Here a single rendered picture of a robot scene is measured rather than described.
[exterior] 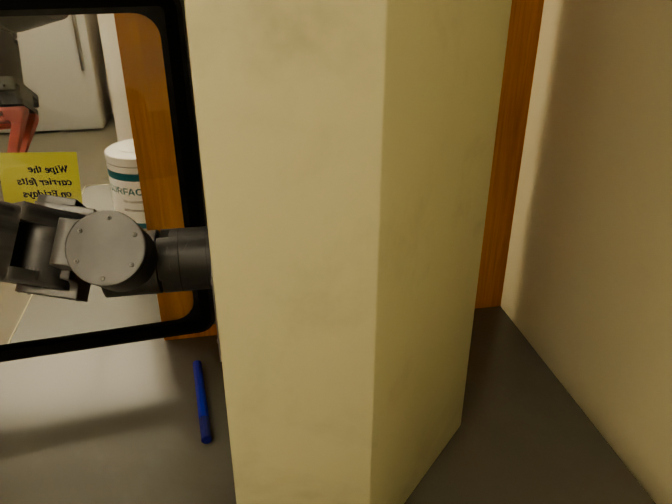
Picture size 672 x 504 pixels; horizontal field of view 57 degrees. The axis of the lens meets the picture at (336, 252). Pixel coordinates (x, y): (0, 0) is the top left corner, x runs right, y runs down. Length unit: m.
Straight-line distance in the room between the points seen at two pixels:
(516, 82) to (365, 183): 0.46
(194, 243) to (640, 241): 0.45
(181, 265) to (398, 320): 0.19
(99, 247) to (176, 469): 0.29
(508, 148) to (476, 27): 0.38
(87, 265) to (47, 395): 0.37
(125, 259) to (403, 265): 0.20
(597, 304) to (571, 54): 0.30
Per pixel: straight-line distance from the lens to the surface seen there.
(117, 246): 0.48
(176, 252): 0.55
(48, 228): 0.57
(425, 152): 0.44
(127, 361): 0.86
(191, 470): 0.69
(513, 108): 0.83
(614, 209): 0.75
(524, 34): 0.82
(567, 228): 0.83
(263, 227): 0.39
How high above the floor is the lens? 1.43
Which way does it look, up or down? 27 degrees down
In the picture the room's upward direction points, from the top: straight up
